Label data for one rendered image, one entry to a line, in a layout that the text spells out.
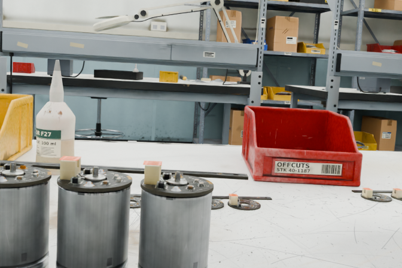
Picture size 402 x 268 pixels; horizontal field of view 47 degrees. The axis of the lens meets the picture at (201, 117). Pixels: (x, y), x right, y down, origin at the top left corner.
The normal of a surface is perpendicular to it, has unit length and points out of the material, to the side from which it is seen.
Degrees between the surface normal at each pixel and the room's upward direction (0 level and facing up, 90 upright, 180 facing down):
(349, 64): 90
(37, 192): 90
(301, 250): 0
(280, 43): 90
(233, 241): 0
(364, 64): 90
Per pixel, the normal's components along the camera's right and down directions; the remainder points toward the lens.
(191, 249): 0.54, 0.12
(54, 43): 0.14, 0.12
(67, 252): -0.46, 0.07
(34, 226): 0.85, 0.11
